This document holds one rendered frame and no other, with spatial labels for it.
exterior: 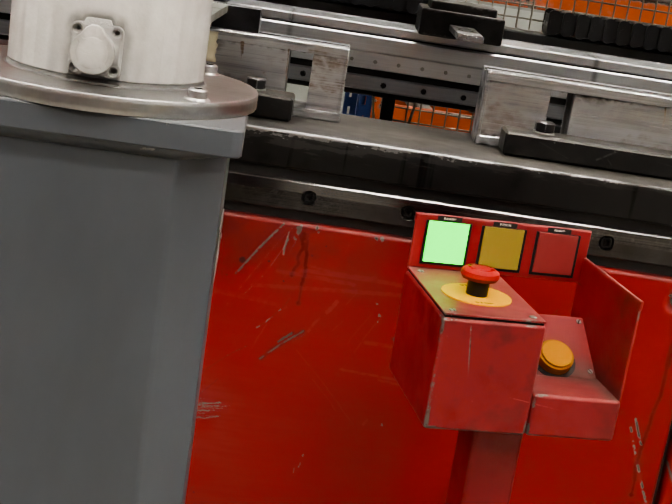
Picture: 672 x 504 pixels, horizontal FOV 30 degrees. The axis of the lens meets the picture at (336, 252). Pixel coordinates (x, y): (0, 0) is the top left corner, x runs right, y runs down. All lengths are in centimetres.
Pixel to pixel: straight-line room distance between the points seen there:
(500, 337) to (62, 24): 62
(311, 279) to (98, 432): 79
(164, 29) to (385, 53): 114
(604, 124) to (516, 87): 12
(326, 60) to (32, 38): 88
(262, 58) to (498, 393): 58
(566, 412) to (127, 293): 64
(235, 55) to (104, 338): 90
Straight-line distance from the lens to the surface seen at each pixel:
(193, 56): 76
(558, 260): 138
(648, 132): 166
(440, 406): 123
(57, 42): 74
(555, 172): 152
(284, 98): 155
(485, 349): 122
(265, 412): 159
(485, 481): 134
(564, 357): 132
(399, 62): 187
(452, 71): 187
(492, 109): 162
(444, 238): 134
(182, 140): 71
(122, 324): 75
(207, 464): 163
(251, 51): 160
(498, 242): 136
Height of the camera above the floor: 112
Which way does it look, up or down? 15 degrees down
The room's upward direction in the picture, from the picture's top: 9 degrees clockwise
